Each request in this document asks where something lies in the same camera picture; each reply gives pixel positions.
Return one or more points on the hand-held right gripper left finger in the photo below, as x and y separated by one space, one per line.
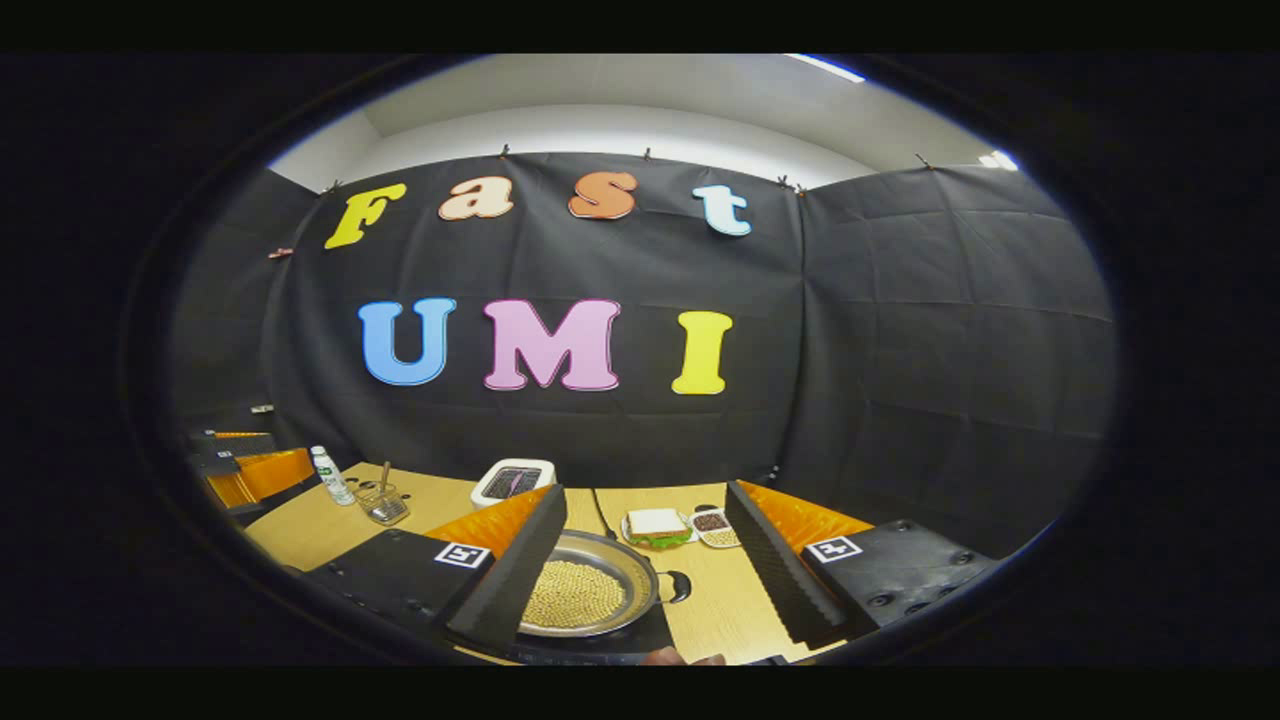
520 570

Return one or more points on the white divided dish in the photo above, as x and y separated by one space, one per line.
715 530

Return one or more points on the black induction cooktop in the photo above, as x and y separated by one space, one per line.
600 648

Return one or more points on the stainless steel pot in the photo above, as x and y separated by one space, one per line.
640 590

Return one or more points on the long ceiling light strip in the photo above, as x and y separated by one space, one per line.
825 68

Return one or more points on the white toaster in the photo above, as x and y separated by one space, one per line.
510 480

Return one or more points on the heap of dark red beans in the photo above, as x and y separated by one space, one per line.
711 521

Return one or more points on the large pile of soybeans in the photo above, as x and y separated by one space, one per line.
575 595

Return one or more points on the short ceiling light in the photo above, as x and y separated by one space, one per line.
1000 160

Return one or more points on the white green label bottle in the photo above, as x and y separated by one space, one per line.
332 478

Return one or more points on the small heap of soybeans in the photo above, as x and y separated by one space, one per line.
724 538

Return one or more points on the sandwich with lettuce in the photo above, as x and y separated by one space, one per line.
657 525

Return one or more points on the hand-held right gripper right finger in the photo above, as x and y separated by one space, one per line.
775 570

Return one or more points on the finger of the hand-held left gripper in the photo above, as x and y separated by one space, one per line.
225 470
235 445

